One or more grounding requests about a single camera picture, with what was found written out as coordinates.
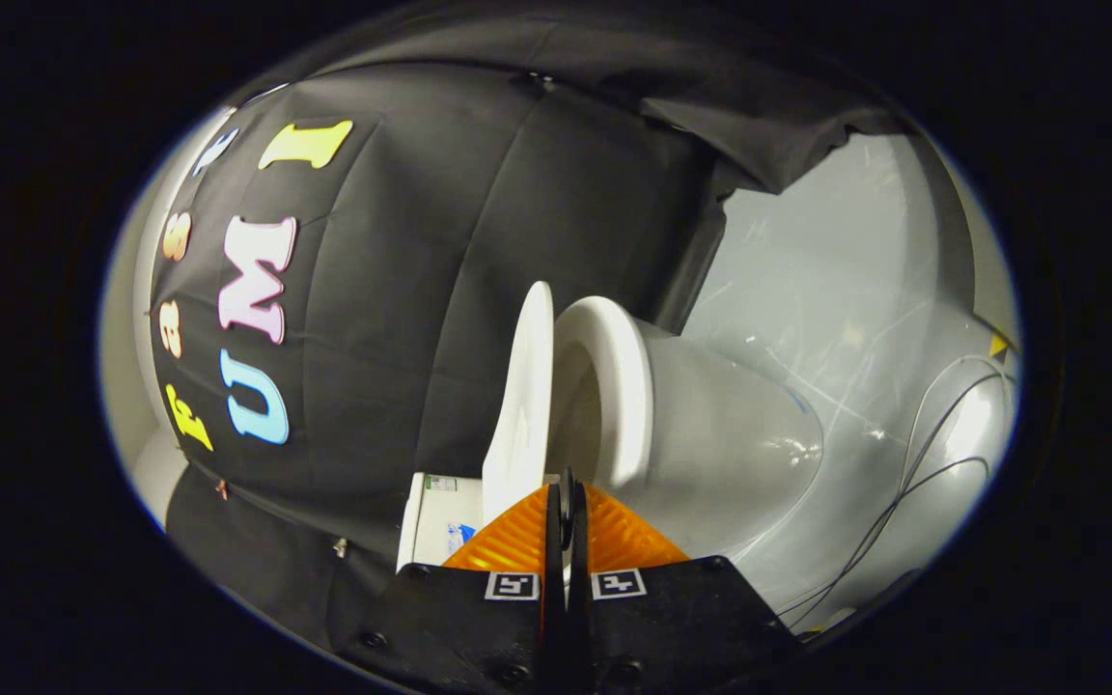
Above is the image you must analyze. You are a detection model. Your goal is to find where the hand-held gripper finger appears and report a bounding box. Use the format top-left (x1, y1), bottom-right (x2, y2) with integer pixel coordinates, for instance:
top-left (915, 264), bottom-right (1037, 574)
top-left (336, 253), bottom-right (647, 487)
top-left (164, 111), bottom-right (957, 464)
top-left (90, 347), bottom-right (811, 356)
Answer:
top-left (339, 483), bottom-right (567, 695)
top-left (566, 473), bottom-right (803, 695)

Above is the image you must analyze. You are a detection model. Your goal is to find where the black round lid handle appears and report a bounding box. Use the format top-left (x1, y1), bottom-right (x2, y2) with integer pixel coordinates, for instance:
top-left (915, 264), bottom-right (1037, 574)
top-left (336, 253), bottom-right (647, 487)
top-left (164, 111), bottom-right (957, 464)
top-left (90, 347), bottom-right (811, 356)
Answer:
top-left (560, 468), bottom-right (589, 553)

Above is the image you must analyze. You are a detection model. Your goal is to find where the white toilet lid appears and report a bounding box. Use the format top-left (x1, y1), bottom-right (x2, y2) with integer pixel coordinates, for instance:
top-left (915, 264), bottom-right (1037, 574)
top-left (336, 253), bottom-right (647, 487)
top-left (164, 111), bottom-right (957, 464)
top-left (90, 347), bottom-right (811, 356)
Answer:
top-left (482, 281), bottom-right (557, 527)

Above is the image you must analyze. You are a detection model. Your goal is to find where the white toilet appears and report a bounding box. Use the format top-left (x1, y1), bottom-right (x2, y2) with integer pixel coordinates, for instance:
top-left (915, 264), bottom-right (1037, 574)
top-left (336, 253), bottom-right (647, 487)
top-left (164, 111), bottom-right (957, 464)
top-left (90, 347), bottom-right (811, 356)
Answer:
top-left (397, 295), bottom-right (825, 572)

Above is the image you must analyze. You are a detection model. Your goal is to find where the black backdrop cloth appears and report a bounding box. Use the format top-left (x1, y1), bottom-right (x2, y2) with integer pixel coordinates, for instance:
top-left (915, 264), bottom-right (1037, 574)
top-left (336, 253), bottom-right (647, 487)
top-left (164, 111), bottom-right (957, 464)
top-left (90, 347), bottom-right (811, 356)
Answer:
top-left (136, 14), bottom-right (904, 657)

